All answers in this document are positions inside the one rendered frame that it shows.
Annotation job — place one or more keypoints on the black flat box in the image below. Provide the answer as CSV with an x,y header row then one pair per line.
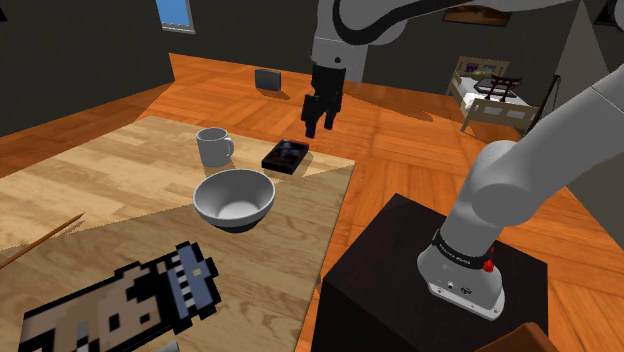
x,y
285,157

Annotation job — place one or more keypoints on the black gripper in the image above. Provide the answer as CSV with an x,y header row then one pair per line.
x,y
328,82

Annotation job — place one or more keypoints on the grey mug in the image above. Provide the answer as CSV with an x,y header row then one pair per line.
x,y
212,148

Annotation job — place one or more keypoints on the grey bowl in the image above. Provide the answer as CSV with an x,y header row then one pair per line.
x,y
234,195

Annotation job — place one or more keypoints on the dark robot stand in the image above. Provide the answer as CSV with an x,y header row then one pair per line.
x,y
380,292

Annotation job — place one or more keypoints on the black thin-legged stand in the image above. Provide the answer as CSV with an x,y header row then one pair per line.
x,y
550,97

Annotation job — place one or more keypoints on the grey box on floor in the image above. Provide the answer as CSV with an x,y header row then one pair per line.
x,y
268,80

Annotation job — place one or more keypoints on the small grey object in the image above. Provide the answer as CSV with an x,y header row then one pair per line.
x,y
168,347

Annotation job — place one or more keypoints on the wooden bed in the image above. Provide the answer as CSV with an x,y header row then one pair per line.
x,y
497,113

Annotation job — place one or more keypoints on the blue window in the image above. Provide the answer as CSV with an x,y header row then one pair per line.
x,y
174,12

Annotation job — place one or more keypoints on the thin wooden stick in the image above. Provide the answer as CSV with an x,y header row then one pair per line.
x,y
41,240

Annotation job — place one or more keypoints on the brown wooden furniture corner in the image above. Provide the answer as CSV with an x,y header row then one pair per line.
x,y
521,341

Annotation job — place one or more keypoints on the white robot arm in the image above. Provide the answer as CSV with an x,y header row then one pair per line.
x,y
512,180

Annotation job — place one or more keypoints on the blocky pixel figure toy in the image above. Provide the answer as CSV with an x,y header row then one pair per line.
x,y
126,302

